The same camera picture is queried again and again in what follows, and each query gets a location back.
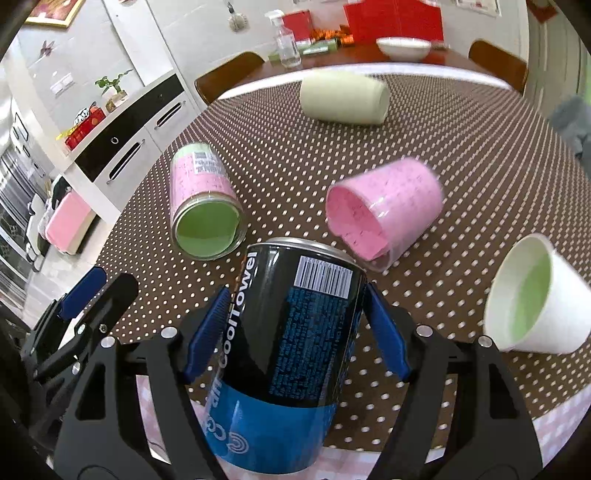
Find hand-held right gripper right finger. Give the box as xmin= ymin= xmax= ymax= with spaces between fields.
xmin=365 ymin=281 xmax=543 ymax=480

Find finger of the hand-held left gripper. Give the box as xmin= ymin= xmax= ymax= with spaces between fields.
xmin=32 ymin=273 xmax=140 ymax=385
xmin=21 ymin=267 xmax=108 ymax=357

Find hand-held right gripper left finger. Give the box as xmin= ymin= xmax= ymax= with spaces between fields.
xmin=55 ymin=286 xmax=232 ymax=480

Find black and blue can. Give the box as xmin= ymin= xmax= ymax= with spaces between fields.
xmin=202 ymin=237 xmax=368 ymax=475

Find green cup with pink label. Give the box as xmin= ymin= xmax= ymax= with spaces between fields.
xmin=169 ymin=143 xmax=246 ymax=260

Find white cup with green inside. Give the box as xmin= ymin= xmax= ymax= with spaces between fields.
xmin=483 ymin=233 xmax=591 ymax=355

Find cream cup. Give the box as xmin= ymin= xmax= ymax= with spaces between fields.
xmin=299 ymin=70 xmax=391 ymax=125

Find red basket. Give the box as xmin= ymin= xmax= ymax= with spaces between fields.
xmin=65 ymin=108 xmax=107 ymax=151

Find white and black cabinet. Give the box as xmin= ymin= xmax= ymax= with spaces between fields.
xmin=62 ymin=71 xmax=208 ymax=227

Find pink checked tablecloth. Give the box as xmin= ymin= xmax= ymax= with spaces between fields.
xmin=134 ymin=374 xmax=591 ymax=480

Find brown polka dot tablecloth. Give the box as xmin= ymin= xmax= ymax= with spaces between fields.
xmin=85 ymin=71 xmax=591 ymax=455

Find potted green plant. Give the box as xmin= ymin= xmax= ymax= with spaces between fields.
xmin=95 ymin=69 xmax=134 ymax=114

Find brown wooden chair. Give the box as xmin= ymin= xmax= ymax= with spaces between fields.
xmin=468 ymin=39 xmax=529 ymax=95
xmin=194 ymin=52 xmax=266 ymax=104

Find grey cloth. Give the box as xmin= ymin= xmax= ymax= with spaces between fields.
xmin=549 ymin=95 xmax=591 ymax=158

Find gold framed picture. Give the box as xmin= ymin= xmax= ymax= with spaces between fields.
xmin=23 ymin=0 xmax=84 ymax=26

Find white bowl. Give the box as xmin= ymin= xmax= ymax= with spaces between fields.
xmin=376 ymin=38 xmax=432 ymax=62

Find clear spray bottle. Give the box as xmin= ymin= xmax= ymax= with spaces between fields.
xmin=265 ymin=10 xmax=302 ymax=69

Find green tube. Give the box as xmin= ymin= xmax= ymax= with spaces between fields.
xmin=300 ymin=39 xmax=340 ymax=56

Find white hanging ornament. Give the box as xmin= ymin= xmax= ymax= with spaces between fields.
xmin=226 ymin=0 xmax=250 ymax=33

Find orange snack packets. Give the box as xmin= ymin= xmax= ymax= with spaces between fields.
xmin=314 ymin=28 xmax=355 ymax=48

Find large red box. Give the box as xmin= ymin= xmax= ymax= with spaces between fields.
xmin=344 ymin=0 xmax=445 ymax=44

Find small red box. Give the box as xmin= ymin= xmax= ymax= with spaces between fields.
xmin=281 ymin=10 xmax=314 ymax=43

